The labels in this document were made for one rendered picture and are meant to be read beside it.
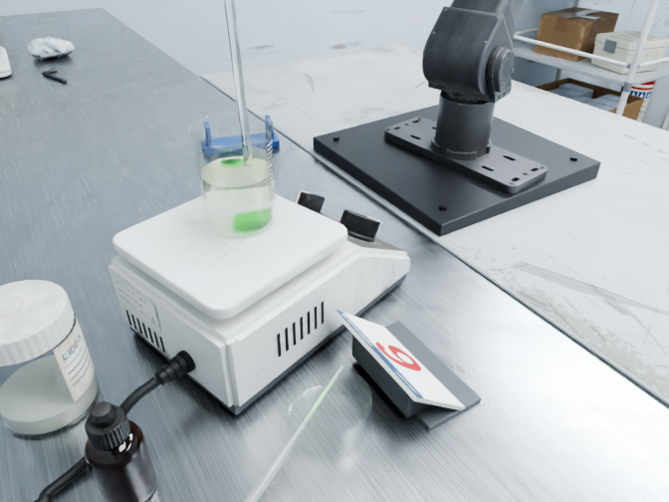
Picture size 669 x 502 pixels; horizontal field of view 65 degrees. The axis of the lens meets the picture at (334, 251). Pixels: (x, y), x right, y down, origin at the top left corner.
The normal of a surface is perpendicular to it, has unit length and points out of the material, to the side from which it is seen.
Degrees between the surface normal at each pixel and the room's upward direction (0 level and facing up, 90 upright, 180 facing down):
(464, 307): 0
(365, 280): 90
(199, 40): 90
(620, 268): 0
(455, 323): 0
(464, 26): 47
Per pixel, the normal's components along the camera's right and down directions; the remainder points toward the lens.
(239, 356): 0.76, 0.37
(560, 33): -0.76, 0.39
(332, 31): 0.53, 0.48
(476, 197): -0.01, -0.81
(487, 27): -0.46, -0.25
